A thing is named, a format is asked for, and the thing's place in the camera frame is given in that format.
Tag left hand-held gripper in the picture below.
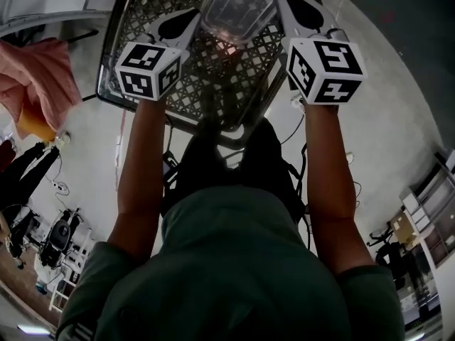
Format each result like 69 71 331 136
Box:
114 8 202 102

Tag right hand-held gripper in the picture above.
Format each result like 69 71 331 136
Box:
275 0 368 105

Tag clear plastic container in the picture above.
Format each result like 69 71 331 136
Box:
199 0 279 48

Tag person's right forearm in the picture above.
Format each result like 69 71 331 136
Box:
303 102 378 276

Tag person's left forearm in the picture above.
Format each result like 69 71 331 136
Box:
106 99 168 262

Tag black lattice basket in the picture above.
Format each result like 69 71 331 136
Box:
96 0 289 135

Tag pink cloth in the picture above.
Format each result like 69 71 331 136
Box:
0 37 84 131

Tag person's black trousers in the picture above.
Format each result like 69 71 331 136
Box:
161 117 307 227

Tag white shelf cabinet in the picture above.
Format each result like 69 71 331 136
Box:
398 150 455 266

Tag cardboard box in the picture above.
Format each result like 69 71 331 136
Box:
390 211 417 245

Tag black office chair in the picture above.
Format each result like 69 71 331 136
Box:
38 207 83 270
367 225 410 282

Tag person's green shirt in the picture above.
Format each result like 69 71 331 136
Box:
55 185 407 341

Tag white cable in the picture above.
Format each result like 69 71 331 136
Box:
333 0 348 31

